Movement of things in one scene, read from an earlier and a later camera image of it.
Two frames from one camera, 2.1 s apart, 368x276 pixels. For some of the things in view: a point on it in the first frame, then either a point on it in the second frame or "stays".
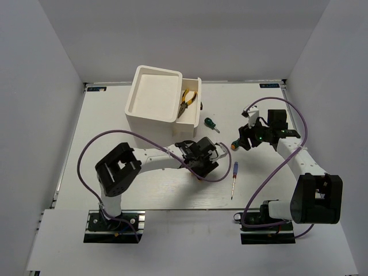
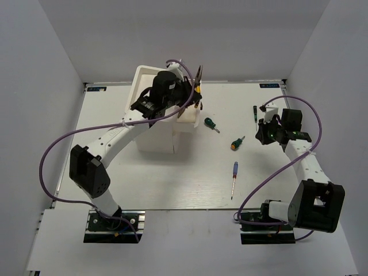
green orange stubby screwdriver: (234, 144) stays
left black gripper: (209, 167) to (188, 89)
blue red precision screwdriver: (235, 173) stays
